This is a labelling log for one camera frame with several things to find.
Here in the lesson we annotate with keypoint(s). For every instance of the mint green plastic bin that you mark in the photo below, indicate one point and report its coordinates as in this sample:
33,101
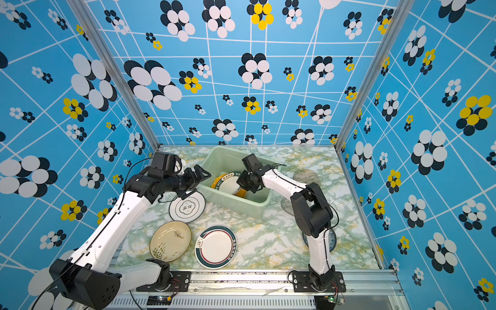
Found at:
225,165

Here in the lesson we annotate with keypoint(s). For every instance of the aluminium corner post right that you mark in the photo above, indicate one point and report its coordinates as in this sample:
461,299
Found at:
399,18

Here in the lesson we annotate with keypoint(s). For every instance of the aluminium corner post left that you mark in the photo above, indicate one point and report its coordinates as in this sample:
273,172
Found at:
89,25

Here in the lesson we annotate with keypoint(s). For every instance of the clear colourless glass plate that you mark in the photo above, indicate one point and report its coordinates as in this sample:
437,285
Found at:
339,209

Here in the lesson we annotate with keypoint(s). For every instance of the large white green-rimmed plate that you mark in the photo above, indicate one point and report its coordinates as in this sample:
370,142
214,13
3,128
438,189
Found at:
215,247

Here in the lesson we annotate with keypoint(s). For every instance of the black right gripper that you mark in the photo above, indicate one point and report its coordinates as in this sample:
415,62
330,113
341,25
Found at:
241,181

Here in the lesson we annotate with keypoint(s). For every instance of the white black-rimmed flower plate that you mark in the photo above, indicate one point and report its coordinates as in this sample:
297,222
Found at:
187,209

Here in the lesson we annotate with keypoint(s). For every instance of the aluminium corner post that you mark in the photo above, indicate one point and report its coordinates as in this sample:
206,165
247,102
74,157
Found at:
89,25
399,18

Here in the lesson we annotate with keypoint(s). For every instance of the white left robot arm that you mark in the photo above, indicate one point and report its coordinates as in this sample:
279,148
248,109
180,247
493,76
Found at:
85,277

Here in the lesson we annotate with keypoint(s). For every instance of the brownish clear glass plate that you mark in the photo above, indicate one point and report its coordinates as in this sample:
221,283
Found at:
307,176

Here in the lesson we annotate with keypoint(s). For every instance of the blue patterned plate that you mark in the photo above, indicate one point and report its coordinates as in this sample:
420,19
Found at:
332,240

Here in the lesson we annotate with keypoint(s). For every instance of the beige bamboo print plate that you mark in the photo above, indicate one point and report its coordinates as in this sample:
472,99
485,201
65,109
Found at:
170,241

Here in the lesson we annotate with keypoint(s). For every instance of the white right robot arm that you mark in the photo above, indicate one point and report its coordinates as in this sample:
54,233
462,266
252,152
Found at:
312,213

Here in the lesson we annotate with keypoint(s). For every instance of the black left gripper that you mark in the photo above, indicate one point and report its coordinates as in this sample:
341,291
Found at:
195,180

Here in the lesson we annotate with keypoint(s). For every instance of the grey clear glass plate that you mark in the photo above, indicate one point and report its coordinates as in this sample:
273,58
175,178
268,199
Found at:
286,205

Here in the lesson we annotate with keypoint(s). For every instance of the small white green-rimmed plate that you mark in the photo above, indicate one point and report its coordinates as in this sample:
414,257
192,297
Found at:
228,184

